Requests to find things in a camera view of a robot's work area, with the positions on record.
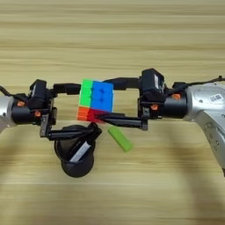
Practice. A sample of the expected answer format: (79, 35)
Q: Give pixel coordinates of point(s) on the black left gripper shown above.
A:
(25, 112)

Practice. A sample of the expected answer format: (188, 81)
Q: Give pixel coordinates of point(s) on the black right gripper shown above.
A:
(172, 107)

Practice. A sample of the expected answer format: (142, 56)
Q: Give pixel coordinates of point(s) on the colourful puzzle cube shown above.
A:
(98, 98)

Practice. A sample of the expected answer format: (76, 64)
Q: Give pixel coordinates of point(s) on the black marker pen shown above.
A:
(79, 145)

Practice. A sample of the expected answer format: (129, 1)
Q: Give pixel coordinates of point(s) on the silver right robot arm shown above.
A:
(208, 117)

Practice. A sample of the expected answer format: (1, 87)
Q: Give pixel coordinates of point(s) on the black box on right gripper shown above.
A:
(152, 83)

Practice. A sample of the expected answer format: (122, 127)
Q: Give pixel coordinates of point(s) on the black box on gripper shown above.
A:
(152, 83)
(38, 93)

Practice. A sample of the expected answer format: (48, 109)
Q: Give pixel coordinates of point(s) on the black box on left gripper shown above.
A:
(38, 93)

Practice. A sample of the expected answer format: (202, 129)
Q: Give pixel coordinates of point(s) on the green rectangular block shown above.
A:
(120, 139)

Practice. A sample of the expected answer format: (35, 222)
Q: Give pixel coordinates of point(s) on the black mesh pen cup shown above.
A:
(77, 169)

